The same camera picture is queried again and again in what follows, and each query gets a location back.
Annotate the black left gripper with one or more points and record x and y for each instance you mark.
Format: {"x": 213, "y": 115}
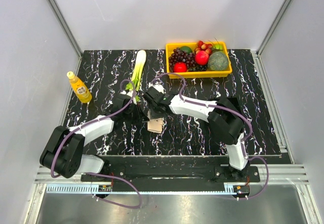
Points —
{"x": 141, "y": 117}

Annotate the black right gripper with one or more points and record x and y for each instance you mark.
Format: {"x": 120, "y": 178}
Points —
{"x": 153, "y": 114}

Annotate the beige leather card holder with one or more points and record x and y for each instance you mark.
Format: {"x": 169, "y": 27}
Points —
{"x": 155, "y": 125}

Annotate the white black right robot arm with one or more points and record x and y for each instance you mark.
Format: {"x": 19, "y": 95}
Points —
{"x": 224, "y": 121}

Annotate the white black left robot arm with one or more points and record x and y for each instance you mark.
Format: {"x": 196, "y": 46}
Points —
{"x": 63, "y": 153}

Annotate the green white leek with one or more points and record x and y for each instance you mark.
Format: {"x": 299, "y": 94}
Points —
{"x": 137, "y": 72}

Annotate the red purple grape bunch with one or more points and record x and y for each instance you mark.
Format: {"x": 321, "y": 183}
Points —
{"x": 179, "y": 56}

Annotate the dark blue grape bunch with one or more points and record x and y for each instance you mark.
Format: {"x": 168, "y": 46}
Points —
{"x": 197, "y": 68}

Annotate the yellow juice bottle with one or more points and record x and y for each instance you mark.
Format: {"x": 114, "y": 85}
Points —
{"x": 79, "y": 88}

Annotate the dark green avocado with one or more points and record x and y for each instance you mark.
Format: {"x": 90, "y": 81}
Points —
{"x": 186, "y": 49}

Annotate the large red apple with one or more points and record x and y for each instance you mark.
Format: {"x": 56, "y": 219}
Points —
{"x": 201, "y": 58}

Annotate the red cherry cluster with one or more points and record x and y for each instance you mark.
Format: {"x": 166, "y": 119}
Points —
{"x": 201, "y": 46}

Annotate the yellow plastic fruit bin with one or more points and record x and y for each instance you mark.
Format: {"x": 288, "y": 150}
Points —
{"x": 202, "y": 74}

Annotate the green netted melon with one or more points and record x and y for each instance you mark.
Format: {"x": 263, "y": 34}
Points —
{"x": 218, "y": 61}

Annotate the bright green apple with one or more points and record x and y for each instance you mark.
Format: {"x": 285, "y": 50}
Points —
{"x": 217, "y": 47}

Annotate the black metal base plate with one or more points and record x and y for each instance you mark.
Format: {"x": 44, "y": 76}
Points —
{"x": 169, "y": 184}

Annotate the white slotted cable duct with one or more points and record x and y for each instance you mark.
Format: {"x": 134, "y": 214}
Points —
{"x": 100, "y": 189}

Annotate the aluminium frame rail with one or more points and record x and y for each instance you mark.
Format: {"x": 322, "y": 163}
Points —
{"x": 274, "y": 173}

